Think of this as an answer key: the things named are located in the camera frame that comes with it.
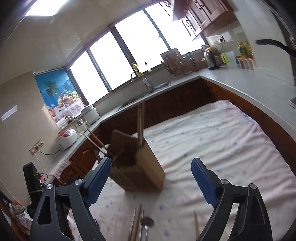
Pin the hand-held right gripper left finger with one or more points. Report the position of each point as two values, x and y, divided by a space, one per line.
98 183

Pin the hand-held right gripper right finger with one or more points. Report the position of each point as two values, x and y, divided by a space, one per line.
204 183

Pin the metal chopstick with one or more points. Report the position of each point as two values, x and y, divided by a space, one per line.
132 228
98 141
94 143

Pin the wooden chopstick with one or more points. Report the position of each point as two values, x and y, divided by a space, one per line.
137 222
196 227
139 125

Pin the wooden utensil holder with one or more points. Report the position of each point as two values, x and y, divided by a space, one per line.
148 162

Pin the steel spoon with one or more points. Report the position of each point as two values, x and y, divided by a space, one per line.
146 221

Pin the red plug adapter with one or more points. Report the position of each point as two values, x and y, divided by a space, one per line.
41 177

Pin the lace cloth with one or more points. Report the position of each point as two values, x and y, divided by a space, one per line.
60 168

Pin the white floral tablecloth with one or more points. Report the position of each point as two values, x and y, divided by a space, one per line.
208 139

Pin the white pink rice cooker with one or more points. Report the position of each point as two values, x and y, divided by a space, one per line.
67 139

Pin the small white pot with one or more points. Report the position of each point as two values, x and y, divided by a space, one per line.
82 125

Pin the white container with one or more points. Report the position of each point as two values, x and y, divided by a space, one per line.
62 122

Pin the white electric cooker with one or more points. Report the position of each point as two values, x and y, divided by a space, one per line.
90 113

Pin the wooden base cabinets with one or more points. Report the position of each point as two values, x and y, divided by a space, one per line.
185 99

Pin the tropical fruit poster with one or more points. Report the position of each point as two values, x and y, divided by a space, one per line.
55 90

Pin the steel sink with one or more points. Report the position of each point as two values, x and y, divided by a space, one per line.
143 95

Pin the steel faucet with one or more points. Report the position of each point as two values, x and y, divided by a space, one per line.
145 82

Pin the utensil rack with scissors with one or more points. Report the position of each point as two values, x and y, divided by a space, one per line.
187 64

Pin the steel electric kettle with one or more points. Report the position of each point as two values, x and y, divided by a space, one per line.
211 58

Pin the white jug green lid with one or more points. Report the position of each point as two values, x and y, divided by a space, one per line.
230 59

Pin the small black-capped bottle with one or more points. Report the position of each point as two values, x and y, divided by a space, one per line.
147 67

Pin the spice jar rack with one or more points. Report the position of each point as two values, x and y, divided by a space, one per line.
245 63

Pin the yellow oil bottle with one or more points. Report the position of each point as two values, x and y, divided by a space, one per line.
241 49
249 49

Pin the kitchen window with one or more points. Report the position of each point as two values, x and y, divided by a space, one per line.
138 46

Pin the ceiling light panel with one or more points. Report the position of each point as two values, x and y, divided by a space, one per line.
46 7

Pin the wall socket strip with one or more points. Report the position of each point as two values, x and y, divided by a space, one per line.
36 147

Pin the white wall socket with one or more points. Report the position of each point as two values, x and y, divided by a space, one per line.
221 39

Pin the wooden wall cabinets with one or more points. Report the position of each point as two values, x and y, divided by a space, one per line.
203 14

